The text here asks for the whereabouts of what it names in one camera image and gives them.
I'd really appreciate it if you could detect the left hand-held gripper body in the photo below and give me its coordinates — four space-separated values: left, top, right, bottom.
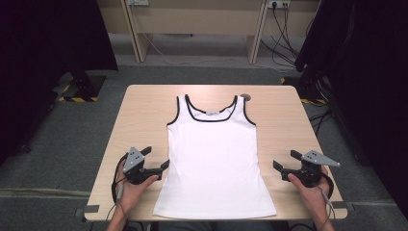
122 146 161 186

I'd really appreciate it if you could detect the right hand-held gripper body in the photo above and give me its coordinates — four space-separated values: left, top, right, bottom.
290 149 342 189

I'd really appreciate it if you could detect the white tank top black trim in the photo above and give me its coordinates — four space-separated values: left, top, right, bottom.
152 93 278 220

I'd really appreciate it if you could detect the person's left hand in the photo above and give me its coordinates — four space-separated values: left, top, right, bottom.
115 160 160 211

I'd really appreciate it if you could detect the person's right hand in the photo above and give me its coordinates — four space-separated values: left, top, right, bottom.
287 167 331 213

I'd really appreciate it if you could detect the grey tape piece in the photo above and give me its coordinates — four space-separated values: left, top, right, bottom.
331 200 355 212
74 204 100 219

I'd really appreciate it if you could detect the black stand base hazard tape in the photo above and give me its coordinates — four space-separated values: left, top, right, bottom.
280 75 329 106
57 69 107 104

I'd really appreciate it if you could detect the black curtain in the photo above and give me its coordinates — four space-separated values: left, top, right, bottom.
294 0 408 219
0 0 119 167

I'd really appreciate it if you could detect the thin grey cable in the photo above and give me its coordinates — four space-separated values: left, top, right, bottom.
320 187 337 222
105 183 126 222

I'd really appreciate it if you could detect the black floor cable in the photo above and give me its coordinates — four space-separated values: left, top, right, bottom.
309 109 335 137

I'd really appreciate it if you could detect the tangle of black cables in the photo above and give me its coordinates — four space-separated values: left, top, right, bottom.
259 3 317 70

